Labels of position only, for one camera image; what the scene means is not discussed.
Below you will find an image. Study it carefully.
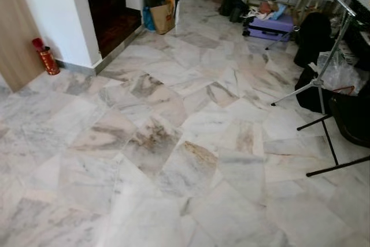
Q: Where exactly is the crumpled clear plastic bag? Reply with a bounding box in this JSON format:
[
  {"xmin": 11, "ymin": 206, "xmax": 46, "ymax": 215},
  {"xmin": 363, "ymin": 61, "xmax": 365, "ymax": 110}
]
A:
[{"xmin": 317, "ymin": 51, "xmax": 364, "ymax": 94}]

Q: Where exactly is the black folding stand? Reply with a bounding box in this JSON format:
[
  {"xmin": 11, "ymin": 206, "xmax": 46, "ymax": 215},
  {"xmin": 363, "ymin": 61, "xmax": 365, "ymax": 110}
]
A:
[{"xmin": 297, "ymin": 82, "xmax": 370, "ymax": 177}]

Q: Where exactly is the silver tripod stand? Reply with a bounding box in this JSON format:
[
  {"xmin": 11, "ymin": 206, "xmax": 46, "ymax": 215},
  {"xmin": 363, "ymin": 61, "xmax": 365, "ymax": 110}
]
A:
[{"xmin": 271, "ymin": 0, "xmax": 360, "ymax": 115}]

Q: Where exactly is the black cloth bag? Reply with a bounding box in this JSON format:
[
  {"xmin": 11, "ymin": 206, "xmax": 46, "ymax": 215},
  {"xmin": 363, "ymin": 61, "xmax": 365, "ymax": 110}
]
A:
[{"xmin": 295, "ymin": 65, "xmax": 333, "ymax": 115}]

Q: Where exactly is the black backpack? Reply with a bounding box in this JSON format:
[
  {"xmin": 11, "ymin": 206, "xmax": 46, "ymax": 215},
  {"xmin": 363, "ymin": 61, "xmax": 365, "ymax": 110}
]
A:
[{"xmin": 293, "ymin": 12, "xmax": 335, "ymax": 68}]

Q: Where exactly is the purple suitcase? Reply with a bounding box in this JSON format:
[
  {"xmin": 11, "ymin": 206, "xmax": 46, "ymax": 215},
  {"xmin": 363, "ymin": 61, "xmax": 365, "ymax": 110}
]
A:
[{"xmin": 243, "ymin": 14, "xmax": 297, "ymax": 43}]

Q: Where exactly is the pile of clothes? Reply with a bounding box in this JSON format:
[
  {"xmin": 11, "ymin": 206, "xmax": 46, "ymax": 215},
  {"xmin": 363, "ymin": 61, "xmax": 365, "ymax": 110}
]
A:
[{"xmin": 243, "ymin": 0, "xmax": 287, "ymax": 22}]

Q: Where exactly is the brown paper bag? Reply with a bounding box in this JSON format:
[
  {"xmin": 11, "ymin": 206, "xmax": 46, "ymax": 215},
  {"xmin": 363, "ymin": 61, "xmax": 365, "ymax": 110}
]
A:
[{"xmin": 149, "ymin": 0, "xmax": 177, "ymax": 35}]

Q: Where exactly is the blue bag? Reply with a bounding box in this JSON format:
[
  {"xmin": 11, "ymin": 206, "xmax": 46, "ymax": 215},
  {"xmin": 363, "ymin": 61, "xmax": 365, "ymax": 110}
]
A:
[{"xmin": 143, "ymin": 7, "xmax": 156, "ymax": 32}]

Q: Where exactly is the dark wooden staircase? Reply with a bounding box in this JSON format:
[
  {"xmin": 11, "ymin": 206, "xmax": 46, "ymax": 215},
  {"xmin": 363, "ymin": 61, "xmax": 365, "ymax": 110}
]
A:
[{"xmin": 81, "ymin": 0, "xmax": 144, "ymax": 58}]

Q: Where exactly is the red gold canister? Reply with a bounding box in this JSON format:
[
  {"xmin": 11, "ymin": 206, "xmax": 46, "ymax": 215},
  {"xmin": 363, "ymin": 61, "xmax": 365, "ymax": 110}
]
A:
[{"xmin": 31, "ymin": 37, "xmax": 61, "ymax": 76}]

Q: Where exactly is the light wood wall panel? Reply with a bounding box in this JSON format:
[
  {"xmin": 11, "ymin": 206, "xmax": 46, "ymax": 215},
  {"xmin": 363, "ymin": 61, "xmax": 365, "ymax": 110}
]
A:
[{"xmin": 0, "ymin": 0, "xmax": 45, "ymax": 93}]

